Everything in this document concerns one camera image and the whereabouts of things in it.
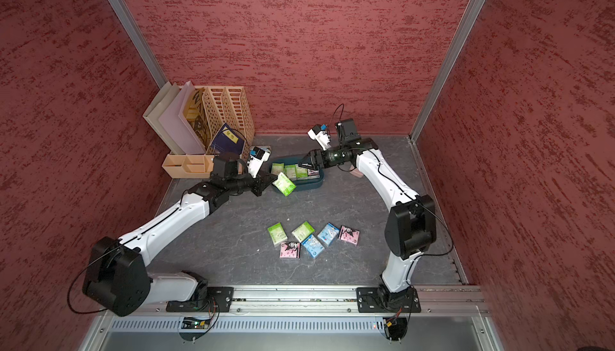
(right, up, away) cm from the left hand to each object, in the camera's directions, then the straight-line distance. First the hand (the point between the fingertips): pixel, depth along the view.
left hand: (274, 181), depth 81 cm
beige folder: (-46, +25, +6) cm, 53 cm away
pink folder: (-42, +22, +10) cm, 48 cm away
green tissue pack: (+3, -1, 0) cm, 4 cm away
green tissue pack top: (+3, +2, +22) cm, 23 cm away
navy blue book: (-25, +16, +25) cm, 39 cm away
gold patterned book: (-37, +25, +18) cm, 48 cm away
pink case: (+33, +2, +25) cm, 41 cm away
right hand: (+10, +5, -1) cm, 12 cm away
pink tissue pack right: (+27, -20, +4) cm, 34 cm away
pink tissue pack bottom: (+5, -24, +1) cm, 25 cm away
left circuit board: (-24, -43, -9) cm, 50 cm away
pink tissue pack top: (+13, +2, +22) cm, 26 cm away
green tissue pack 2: (-2, +3, +19) cm, 19 cm away
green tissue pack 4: (0, -20, +5) cm, 20 cm away
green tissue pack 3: (+8, +1, +22) cm, 23 cm away
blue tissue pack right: (+19, -20, +4) cm, 28 cm away
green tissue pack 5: (+10, -20, +6) cm, 23 cm away
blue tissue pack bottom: (+13, -24, +2) cm, 27 cm away
